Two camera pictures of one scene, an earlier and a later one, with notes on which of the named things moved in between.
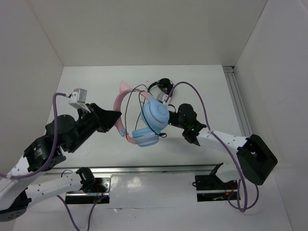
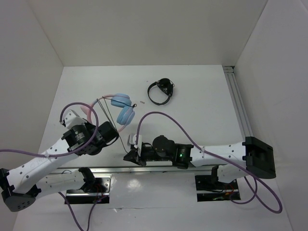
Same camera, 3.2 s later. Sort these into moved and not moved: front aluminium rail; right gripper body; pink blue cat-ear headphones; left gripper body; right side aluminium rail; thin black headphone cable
Moved: right gripper body; left gripper body; thin black headphone cable; pink blue cat-ear headphones
Not moved: front aluminium rail; right side aluminium rail
